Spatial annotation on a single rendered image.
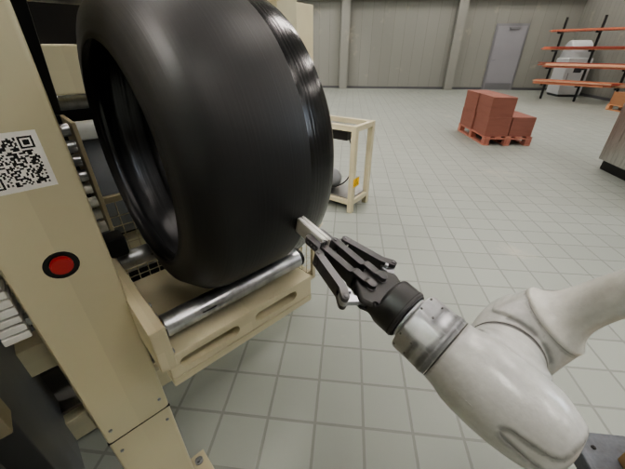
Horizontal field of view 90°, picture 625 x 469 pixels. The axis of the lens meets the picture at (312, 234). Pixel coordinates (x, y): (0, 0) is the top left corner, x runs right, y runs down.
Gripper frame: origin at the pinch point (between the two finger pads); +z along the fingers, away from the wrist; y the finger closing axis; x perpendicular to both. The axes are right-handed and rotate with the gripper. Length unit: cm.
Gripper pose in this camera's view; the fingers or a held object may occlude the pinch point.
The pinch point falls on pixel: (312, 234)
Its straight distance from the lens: 53.6
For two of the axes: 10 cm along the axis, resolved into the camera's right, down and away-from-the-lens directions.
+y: -7.3, 3.5, -5.9
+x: -1.7, 7.4, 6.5
